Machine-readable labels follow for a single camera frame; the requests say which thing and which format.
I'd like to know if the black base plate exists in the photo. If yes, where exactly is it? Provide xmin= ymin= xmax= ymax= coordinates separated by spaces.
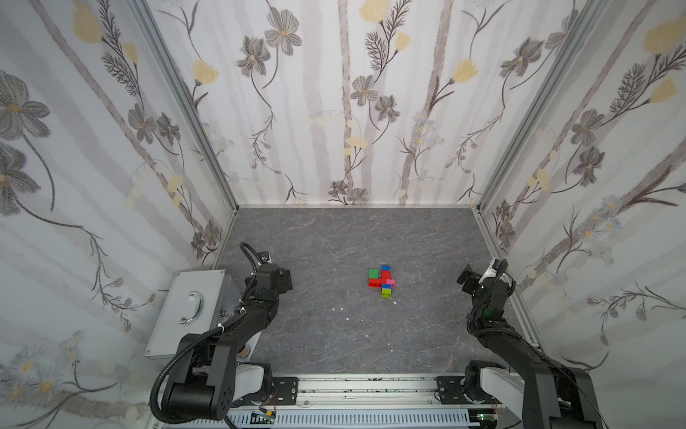
xmin=436 ymin=375 xmax=483 ymax=405
xmin=258 ymin=376 xmax=299 ymax=408

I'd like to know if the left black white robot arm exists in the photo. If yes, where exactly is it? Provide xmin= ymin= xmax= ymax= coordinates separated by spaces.
xmin=149 ymin=264 xmax=292 ymax=425

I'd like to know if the white slotted cable duct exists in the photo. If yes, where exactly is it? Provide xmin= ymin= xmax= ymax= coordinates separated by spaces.
xmin=227 ymin=409 xmax=480 ymax=428

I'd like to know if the black corrugated cable conduit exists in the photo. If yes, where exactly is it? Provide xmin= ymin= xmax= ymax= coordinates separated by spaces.
xmin=148 ymin=324 xmax=226 ymax=425

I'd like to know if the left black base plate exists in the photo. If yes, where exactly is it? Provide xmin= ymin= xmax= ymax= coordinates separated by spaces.
xmin=258 ymin=376 xmax=299 ymax=408

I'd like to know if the long red lego brick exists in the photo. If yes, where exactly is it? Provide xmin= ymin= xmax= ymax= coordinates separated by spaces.
xmin=368 ymin=279 xmax=386 ymax=288

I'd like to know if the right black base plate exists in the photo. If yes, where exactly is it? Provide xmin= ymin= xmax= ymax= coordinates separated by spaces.
xmin=436 ymin=375 xmax=483 ymax=405

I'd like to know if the aluminium mounting rail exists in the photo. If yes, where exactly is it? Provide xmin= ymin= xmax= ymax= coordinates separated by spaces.
xmin=230 ymin=365 xmax=523 ymax=414

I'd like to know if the grey metal control box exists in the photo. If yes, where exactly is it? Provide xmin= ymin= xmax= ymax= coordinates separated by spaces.
xmin=144 ymin=269 xmax=239 ymax=360

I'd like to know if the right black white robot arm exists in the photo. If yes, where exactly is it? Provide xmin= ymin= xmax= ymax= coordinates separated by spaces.
xmin=457 ymin=258 xmax=607 ymax=428

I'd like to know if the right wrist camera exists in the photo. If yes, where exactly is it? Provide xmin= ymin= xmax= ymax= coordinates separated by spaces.
xmin=479 ymin=257 xmax=508 ymax=284

